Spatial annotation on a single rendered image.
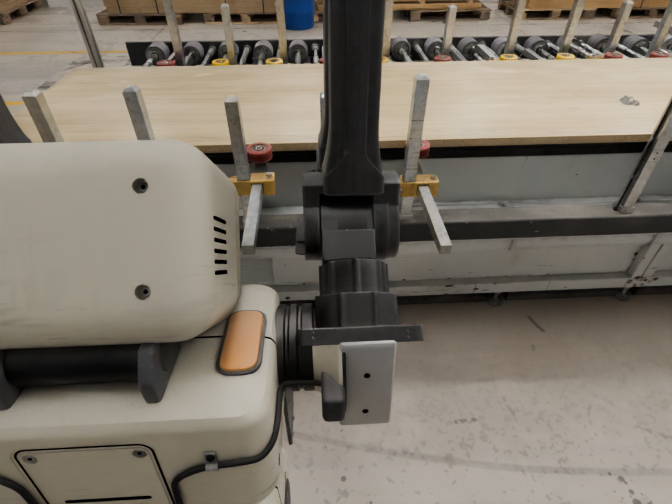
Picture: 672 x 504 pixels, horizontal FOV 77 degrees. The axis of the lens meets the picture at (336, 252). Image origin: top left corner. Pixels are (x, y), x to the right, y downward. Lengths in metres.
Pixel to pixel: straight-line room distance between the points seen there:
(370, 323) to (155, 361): 0.19
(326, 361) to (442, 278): 1.63
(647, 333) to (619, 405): 0.46
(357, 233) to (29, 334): 0.28
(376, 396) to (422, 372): 1.45
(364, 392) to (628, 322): 2.06
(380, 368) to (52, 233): 0.27
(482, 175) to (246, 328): 1.37
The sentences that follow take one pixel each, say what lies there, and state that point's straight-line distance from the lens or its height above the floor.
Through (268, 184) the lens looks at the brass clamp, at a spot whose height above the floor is 0.85.
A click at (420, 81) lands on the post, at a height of 1.14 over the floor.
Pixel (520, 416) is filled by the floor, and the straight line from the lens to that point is 1.87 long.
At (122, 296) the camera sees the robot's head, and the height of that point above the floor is 1.32.
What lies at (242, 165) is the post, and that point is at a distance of 1.28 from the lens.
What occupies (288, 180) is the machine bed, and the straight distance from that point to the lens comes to 1.55.
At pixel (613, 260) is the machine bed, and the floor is 0.25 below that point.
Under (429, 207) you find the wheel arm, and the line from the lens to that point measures 1.24.
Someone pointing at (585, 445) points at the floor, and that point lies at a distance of 1.91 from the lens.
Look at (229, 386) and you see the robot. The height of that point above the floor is 1.24.
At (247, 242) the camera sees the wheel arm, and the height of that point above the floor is 0.86.
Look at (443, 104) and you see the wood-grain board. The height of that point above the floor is 0.90.
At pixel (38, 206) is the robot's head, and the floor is 1.36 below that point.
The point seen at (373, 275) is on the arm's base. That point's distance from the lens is 0.42.
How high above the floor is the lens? 1.53
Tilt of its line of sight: 41 degrees down
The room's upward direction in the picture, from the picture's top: straight up
